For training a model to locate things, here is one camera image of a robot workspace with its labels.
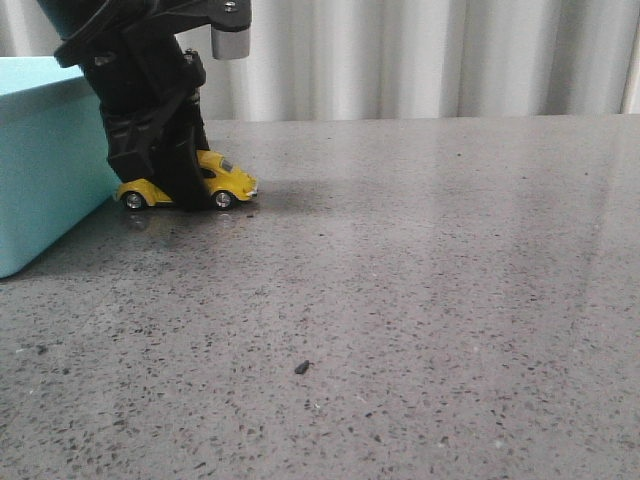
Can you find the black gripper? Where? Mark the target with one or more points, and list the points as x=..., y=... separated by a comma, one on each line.
x=128, y=53

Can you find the yellow toy beetle car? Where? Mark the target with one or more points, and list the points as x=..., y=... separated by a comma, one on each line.
x=227, y=184

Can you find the light blue plastic box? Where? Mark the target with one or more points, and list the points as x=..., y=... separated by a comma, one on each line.
x=54, y=170

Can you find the white pleated curtain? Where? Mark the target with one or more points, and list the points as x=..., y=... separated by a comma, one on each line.
x=349, y=60

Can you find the small black debris crumb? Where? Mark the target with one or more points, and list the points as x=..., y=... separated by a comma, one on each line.
x=302, y=367

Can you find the silver cylindrical camera lens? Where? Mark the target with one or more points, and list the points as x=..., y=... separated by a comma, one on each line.
x=230, y=45

